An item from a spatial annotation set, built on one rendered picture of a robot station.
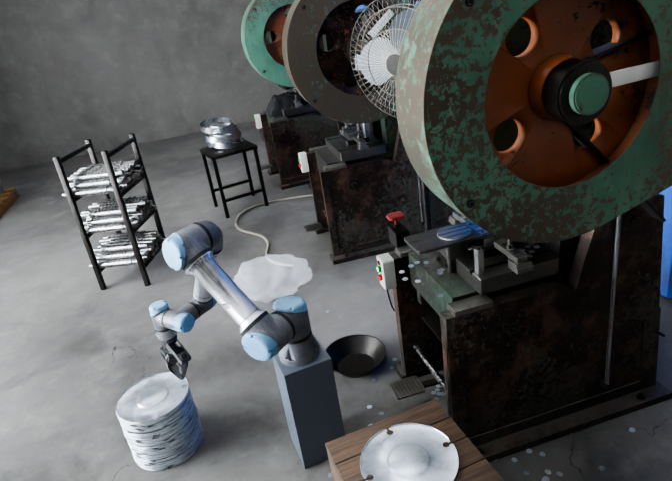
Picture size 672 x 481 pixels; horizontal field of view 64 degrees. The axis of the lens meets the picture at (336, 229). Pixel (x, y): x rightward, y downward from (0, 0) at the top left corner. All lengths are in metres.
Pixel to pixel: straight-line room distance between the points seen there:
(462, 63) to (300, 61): 1.80
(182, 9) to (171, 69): 0.81
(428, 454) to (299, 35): 2.15
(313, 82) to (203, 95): 5.35
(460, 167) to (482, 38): 0.30
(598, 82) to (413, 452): 1.14
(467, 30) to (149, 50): 7.16
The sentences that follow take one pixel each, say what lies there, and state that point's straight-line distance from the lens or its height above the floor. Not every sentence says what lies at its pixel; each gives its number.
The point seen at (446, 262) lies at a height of 0.69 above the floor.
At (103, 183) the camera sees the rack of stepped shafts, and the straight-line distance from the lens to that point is 3.76.
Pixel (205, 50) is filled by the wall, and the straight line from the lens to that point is 8.27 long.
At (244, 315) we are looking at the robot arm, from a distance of 1.84.
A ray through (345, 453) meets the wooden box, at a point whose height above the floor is 0.35.
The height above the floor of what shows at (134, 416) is 0.25.
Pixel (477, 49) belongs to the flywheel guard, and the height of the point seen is 1.47.
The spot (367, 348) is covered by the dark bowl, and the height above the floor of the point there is 0.02.
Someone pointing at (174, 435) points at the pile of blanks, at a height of 0.14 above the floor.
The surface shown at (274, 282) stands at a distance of 3.22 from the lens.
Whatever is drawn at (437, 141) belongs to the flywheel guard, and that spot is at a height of 1.28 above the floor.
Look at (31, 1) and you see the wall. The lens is 8.43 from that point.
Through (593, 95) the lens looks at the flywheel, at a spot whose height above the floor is 1.33.
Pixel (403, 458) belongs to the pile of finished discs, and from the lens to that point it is 1.76.
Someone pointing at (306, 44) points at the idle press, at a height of 1.40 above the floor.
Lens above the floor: 1.65
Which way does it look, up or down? 24 degrees down
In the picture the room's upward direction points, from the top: 9 degrees counter-clockwise
